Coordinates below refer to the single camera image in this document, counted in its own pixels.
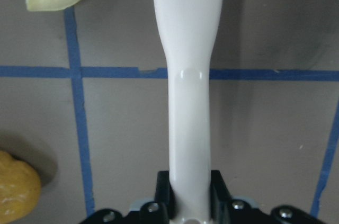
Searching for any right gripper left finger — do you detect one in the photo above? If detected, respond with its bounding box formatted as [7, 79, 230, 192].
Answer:
[127, 171, 175, 223]

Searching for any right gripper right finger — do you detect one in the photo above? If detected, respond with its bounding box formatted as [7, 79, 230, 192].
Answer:
[210, 170, 261, 223]

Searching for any beige hand brush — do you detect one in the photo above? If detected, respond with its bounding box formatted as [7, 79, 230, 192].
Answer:
[154, 0, 222, 223]

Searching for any yellow potato toy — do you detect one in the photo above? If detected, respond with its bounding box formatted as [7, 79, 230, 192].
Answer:
[1, 151, 41, 223]

